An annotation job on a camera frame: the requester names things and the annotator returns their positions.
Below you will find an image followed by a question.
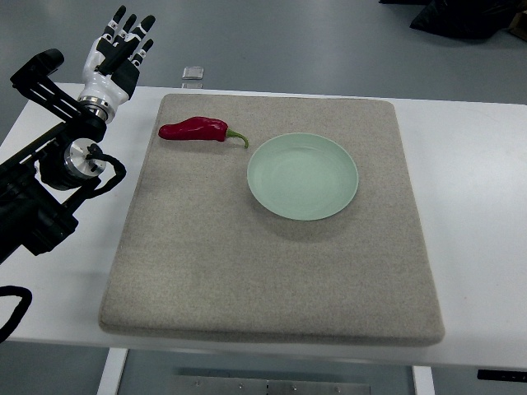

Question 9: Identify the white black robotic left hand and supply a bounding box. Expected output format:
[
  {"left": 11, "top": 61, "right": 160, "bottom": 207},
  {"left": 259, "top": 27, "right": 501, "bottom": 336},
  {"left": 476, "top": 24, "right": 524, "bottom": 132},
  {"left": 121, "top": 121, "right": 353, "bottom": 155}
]
[{"left": 77, "top": 6, "right": 156, "bottom": 123}]

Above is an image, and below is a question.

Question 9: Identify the red pepper with green stem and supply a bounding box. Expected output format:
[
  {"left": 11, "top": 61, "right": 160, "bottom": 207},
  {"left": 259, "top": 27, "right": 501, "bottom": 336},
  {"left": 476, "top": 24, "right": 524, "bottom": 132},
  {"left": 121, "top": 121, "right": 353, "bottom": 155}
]
[{"left": 158, "top": 117, "right": 250, "bottom": 149}]

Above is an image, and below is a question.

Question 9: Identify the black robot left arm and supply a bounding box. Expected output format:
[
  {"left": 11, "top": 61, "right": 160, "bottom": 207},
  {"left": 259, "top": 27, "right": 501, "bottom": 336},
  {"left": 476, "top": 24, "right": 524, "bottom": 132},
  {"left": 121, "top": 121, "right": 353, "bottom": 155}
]
[{"left": 1, "top": 49, "right": 106, "bottom": 260}]

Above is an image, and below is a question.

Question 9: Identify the clear plastic floor plate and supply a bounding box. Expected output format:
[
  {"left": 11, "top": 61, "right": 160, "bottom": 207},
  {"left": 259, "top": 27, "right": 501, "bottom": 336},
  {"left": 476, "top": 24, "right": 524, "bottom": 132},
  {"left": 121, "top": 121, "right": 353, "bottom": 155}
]
[{"left": 182, "top": 66, "right": 204, "bottom": 81}]

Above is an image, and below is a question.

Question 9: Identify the light green round plate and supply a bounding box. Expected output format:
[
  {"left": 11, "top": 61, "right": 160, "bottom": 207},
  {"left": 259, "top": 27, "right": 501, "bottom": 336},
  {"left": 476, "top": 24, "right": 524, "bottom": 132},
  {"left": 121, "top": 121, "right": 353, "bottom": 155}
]
[{"left": 247, "top": 132, "right": 359, "bottom": 221}]

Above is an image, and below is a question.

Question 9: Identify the beige felt mat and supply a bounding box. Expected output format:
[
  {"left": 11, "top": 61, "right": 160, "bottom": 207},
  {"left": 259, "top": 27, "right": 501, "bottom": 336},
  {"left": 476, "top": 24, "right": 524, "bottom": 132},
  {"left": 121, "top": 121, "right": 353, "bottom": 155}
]
[{"left": 99, "top": 94, "right": 445, "bottom": 346}]

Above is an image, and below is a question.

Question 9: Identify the white table left leg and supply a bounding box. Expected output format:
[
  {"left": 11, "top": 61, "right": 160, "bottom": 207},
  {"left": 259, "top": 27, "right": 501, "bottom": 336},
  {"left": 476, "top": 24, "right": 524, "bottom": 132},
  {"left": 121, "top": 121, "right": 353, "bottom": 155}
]
[{"left": 96, "top": 348, "right": 128, "bottom": 395}]

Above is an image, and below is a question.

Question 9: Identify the white table leg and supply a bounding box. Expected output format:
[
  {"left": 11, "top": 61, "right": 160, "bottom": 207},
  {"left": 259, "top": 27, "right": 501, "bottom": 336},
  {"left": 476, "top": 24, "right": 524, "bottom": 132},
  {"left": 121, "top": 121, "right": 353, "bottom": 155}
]
[
  {"left": 412, "top": 366, "right": 436, "bottom": 395},
  {"left": 96, "top": 348, "right": 128, "bottom": 395}
]

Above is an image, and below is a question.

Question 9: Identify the black bag on floor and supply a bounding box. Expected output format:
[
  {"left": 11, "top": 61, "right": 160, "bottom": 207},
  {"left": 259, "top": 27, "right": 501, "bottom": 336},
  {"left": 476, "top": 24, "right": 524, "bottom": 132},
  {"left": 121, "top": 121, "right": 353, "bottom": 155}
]
[{"left": 380, "top": 0, "right": 526, "bottom": 40}]

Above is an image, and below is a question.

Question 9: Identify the brown cardboard box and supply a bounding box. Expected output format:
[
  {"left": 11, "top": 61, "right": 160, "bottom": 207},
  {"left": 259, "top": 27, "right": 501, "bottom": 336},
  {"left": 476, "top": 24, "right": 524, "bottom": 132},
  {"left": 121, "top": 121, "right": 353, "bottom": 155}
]
[{"left": 508, "top": 11, "right": 527, "bottom": 41}]

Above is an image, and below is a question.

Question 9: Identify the white table right leg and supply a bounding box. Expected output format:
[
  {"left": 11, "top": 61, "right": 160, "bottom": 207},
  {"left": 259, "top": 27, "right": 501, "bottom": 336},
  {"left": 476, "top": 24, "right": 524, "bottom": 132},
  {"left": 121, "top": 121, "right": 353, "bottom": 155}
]
[{"left": 412, "top": 366, "right": 436, "bottom": 395}]

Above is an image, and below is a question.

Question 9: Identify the black table control panel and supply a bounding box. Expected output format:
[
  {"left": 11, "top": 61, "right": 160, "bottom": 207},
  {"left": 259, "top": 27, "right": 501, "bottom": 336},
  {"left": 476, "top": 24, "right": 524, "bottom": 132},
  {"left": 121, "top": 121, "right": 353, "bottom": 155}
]
[{"left": 477, "top": 369, "right": 527, "bottom": 383}]

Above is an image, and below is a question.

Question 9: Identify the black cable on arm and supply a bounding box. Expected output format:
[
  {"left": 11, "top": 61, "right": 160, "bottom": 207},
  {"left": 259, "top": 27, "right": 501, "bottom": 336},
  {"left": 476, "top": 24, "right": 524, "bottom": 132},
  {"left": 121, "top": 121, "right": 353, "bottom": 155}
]
[{"left": 65, "top": 143, "right": 127, "bottom": 207}]

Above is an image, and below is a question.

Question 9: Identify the grey metal base plate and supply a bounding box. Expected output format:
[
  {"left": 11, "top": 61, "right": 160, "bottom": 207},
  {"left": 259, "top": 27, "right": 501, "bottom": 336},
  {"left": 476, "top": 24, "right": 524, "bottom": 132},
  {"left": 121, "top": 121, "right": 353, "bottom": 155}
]
[{"left": 168, "top": 375, "right": 371, "bottom": 395}]

